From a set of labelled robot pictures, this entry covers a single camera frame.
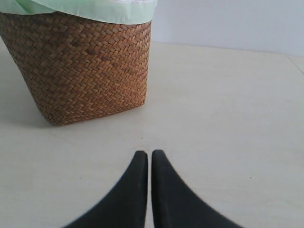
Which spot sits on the light green plastic bag liner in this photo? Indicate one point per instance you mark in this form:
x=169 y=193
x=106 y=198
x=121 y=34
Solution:
x=127 y=12

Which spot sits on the brown woven wicker basket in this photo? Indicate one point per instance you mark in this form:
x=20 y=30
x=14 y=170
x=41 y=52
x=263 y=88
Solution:
x=79 y=69

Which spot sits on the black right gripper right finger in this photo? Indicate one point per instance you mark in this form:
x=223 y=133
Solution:
x=175 y=205

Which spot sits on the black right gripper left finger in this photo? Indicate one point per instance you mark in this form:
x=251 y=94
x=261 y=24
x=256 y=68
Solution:
x=125 y=204

